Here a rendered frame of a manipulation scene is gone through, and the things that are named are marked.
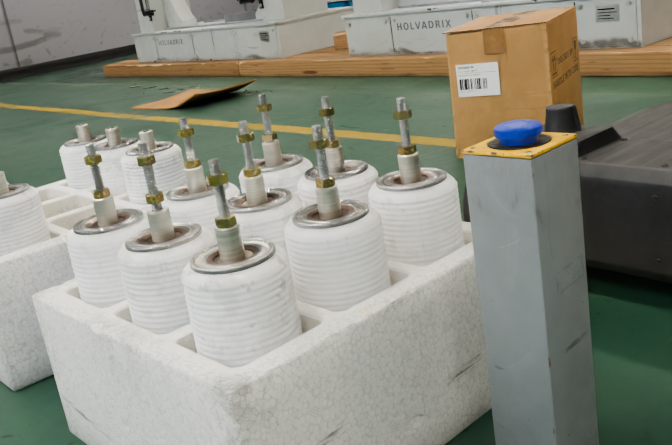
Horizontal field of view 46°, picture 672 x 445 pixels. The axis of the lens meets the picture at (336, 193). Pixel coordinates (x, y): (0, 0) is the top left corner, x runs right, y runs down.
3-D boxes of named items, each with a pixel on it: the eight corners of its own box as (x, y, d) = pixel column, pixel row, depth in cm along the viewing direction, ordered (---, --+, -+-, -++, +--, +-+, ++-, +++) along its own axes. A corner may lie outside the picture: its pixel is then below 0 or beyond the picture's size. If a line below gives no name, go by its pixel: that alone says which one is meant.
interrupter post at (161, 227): (156, 247, 76) (149, 215, 75) (149, 242, 78) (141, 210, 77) (180, 239, 77) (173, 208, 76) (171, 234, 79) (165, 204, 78)
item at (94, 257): (194, 345, 95) (162, 204, 90) (174, 386, 86) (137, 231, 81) (118, 354, 96) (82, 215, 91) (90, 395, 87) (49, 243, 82)
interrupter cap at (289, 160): (233, 173, 101) (232, 168, 101) (274, 157, 106) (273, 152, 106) (275, 176, 96) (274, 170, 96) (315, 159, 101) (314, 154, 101)
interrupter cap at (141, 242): (139, 261, 73) (137, 254, 73) (116, 244, 79) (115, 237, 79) (214, 237, 76) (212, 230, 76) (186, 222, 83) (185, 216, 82)
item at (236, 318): (271, 480, 67) (231, 286, 62) (197, 449, 74) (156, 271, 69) (340, 422, 74) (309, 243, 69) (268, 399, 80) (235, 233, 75)
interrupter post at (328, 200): (323, 224, 75) (317, 191, 74) (316, 218, 77) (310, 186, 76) (346, 218, 76) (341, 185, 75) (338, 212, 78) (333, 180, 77)
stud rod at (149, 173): (166, 215, 77) (149, 140, 75) (161, 218, 76) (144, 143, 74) (156, 215, 78) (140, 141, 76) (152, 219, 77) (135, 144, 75)
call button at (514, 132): (513, 140, 70) (511, 117, 69) (553, 142, 67) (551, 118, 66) (486, 151, 67) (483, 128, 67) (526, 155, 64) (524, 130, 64)
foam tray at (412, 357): (311, 306, 118) (291, 192, 113) (534, 376, 90) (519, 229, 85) (69, 432, 94) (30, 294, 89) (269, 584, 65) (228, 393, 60)
